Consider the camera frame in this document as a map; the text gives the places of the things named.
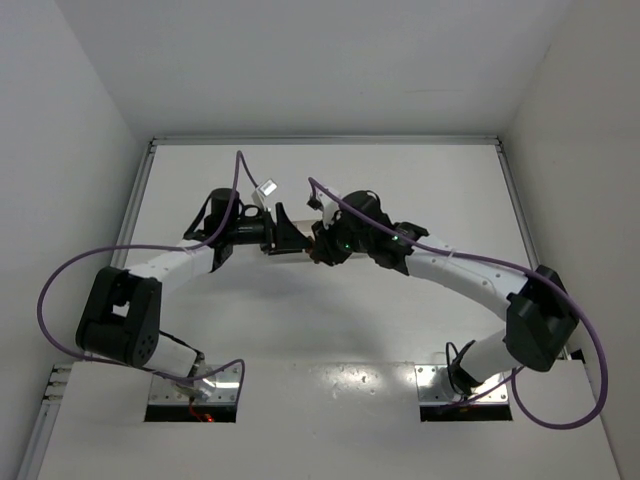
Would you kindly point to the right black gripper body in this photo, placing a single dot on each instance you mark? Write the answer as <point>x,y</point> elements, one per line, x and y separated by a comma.
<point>324,242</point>

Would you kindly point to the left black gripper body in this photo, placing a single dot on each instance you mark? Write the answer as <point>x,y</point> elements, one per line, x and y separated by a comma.
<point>270,231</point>

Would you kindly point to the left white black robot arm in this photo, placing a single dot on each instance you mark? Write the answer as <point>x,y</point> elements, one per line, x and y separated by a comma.
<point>121,318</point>

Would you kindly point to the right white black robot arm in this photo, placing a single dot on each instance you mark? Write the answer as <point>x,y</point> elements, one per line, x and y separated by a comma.
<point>538,322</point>

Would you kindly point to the white three-compartment tray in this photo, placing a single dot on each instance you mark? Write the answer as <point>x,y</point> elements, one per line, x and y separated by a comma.
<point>305,227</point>

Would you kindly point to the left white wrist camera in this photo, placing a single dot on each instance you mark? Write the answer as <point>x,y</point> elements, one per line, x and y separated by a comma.
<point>261,193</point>

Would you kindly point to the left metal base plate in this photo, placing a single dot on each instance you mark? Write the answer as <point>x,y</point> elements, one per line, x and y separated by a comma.
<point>220,389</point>

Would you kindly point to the metal base plate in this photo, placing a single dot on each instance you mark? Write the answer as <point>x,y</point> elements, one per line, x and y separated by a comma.
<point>220,389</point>
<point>434,390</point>

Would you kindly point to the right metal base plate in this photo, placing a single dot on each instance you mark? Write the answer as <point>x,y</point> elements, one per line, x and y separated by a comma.
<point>434,390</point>

